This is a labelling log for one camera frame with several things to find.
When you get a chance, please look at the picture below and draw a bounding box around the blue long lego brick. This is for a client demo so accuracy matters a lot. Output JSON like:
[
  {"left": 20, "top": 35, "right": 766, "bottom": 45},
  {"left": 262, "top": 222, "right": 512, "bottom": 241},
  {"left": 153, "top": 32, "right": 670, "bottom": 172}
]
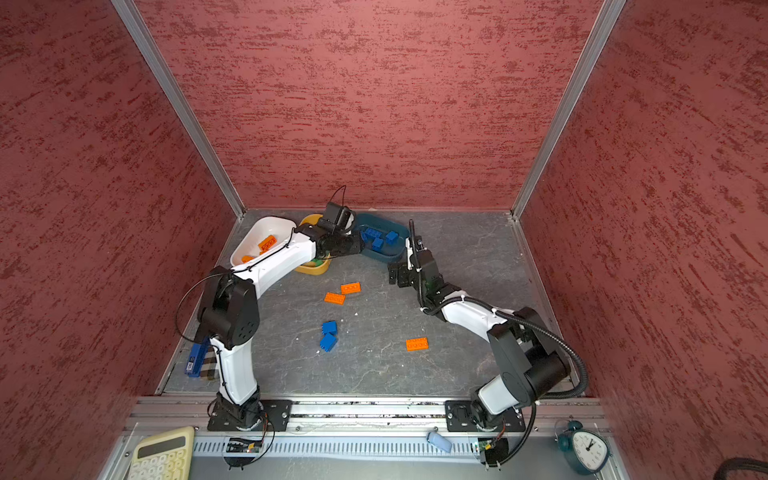
[{"left": 361, "top": 228, "right": 382, "bottom": 239}]

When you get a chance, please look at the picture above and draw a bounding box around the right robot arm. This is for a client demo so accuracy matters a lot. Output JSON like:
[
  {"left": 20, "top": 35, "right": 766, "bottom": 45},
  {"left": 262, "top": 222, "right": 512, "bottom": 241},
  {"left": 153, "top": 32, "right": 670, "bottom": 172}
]
[{"left": 388, "top": 249, "right": 589, "bottom": 430}]

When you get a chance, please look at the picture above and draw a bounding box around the plaid pouch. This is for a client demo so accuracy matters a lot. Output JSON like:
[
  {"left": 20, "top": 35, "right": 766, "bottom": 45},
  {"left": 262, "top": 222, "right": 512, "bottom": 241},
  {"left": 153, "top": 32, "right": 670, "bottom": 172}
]
[{"left": 199, "top": 349, "right": 218, "bottom": 381}]

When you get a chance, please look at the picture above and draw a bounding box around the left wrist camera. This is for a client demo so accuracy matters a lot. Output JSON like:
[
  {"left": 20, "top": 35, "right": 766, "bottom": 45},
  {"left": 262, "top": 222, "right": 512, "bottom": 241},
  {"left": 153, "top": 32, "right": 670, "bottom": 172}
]
[{"left": 318, "top": 202, "right": 353, "bottom": 233}]

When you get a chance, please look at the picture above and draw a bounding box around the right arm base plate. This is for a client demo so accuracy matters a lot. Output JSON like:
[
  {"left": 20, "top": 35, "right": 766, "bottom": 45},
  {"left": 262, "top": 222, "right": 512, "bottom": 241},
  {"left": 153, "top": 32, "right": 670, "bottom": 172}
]
[{"left": 444, "top": 400, "right": 526, "bottom": 434}]

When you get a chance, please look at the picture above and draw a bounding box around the white plastic bin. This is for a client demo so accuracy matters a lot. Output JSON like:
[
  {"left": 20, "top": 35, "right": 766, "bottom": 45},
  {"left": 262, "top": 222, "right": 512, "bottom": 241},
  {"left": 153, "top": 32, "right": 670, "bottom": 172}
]
[{"left": 230, "top": 216, "right": 296, "bottom": 267}]

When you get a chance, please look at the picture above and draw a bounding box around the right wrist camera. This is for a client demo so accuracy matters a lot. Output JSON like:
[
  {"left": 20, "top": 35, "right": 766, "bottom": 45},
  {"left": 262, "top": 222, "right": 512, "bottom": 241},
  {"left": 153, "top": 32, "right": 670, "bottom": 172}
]
[{"left": 407, "top": 219, "right": 421, "bottom": 272}]

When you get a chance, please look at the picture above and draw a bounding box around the yellow plastic bin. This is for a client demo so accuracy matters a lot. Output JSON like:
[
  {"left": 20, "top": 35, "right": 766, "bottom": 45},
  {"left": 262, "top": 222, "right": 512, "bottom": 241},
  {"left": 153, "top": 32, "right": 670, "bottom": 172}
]
[{"left": 295, "top": 213, "right": 331, "bottom": 276}]

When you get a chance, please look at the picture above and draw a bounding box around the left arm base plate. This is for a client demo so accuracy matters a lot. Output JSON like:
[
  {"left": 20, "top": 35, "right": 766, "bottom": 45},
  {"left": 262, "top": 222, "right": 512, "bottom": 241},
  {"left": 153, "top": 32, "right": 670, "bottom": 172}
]
[{"left": 207, "top": 395, "right": 293, "bottom": 433}]

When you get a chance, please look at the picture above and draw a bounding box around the blue stapler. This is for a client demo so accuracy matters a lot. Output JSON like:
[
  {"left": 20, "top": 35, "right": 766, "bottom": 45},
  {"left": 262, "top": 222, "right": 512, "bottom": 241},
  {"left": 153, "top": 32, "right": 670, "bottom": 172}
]
[{"left": 184, "top": 338, "right": 210, "bottom": 378}]

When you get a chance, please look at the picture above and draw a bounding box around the teal plastic bin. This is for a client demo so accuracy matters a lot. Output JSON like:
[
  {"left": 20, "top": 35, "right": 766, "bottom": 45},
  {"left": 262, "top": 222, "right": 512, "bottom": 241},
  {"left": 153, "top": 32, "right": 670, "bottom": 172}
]
[{"left": 352, "top": 213, "right": 409, "bottom": 264}]

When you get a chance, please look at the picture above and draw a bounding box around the large orange lego plate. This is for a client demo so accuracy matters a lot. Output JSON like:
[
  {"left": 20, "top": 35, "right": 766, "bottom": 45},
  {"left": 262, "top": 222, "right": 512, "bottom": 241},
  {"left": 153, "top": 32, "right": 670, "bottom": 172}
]
[{"left": 324, "top": 292, "right": 346, "bottom": 305}]

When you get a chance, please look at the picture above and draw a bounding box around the teal alarm clock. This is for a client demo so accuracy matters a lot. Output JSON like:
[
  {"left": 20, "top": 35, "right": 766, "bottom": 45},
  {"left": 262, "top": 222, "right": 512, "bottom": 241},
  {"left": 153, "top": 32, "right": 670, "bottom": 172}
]
[{"left": 557, "top": 420, "right": 610, "bottom": 475}]

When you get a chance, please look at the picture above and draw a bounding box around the cream calculator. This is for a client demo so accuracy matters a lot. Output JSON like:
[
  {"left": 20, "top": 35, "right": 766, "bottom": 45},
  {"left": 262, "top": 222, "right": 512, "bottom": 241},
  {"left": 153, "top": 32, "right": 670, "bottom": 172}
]
[{"left": 127, "top": 426, "right": 195, "bottom": 480}]

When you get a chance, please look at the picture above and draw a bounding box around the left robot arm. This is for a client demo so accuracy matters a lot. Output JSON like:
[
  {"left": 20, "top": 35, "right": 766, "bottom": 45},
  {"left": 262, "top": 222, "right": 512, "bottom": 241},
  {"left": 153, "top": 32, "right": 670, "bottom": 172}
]
[{"left": 195, "top": 216, "right": 363, "bottom": 431}]

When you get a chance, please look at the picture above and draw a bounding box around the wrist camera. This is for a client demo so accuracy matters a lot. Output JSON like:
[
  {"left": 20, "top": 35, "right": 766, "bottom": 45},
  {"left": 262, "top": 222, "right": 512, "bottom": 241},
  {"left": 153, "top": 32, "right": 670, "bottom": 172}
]
[
  {"left": 407, "top": 219, "right": 421, "bottom": 272},
  {"left": 318, "top": 202, "right": 353, "bottom": 233}
]

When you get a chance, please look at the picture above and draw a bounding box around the small blue cylinder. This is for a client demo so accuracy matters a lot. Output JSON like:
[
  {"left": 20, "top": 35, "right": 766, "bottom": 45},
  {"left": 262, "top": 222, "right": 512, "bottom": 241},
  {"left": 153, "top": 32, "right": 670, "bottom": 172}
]
[{"left": 426, "top": 430, "right": 453, "bottom": 453}]

